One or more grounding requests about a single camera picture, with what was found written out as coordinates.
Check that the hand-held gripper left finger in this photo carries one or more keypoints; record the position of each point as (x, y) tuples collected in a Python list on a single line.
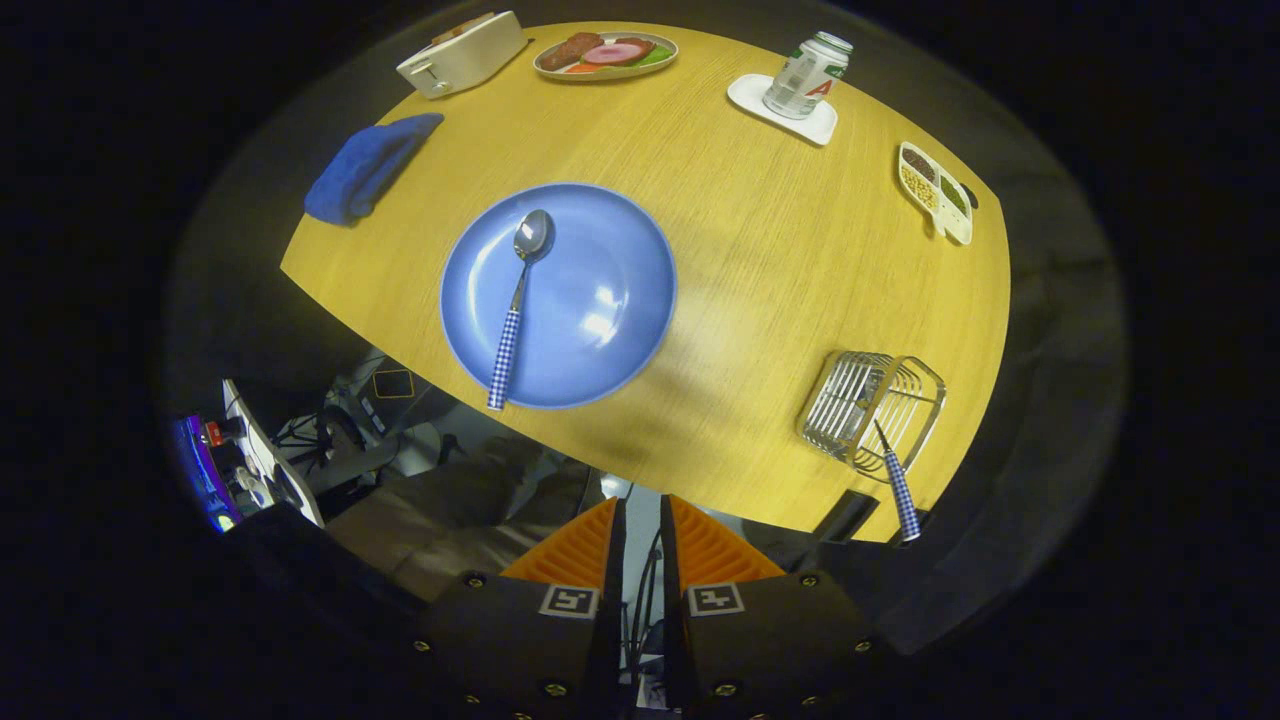
[(610, 600)]

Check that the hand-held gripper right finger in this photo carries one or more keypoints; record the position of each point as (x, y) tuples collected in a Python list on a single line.
[(672, 620)]

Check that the person's brown trousers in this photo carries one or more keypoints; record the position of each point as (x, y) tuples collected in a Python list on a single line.
[(450, 520)]

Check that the blue round plate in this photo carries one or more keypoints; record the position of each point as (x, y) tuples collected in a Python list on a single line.
[(600, 300)]

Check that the white flat device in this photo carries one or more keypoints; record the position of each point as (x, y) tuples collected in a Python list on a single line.
[(262, 450)]

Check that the lit computer screen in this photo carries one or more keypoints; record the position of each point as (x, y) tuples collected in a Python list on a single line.
[(200, 470)]

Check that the blue folded cloth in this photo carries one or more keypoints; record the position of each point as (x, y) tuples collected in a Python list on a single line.
[(365, 170)]

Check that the white divided condiment dish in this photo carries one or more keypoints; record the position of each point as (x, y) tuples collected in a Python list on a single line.
[(935, 195)]

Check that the white coaster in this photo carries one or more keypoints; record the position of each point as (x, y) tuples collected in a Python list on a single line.
[(750, 95)]

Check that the oval plate with food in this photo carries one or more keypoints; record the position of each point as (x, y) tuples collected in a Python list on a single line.
[(605, 55)]

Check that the white bottle with green label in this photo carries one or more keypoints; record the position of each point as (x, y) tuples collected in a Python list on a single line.
[(805, 80)]

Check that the white toaster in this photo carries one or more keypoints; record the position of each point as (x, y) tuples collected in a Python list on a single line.
[(460, 60)]

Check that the brown toast slice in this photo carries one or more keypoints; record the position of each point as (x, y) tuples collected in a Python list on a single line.
[(465, 27)]

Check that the black table bracket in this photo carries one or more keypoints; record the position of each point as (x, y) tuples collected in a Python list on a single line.
[(848, 518)]

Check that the dark metal frame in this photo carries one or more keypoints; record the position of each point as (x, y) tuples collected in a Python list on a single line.
[(330, 450)]

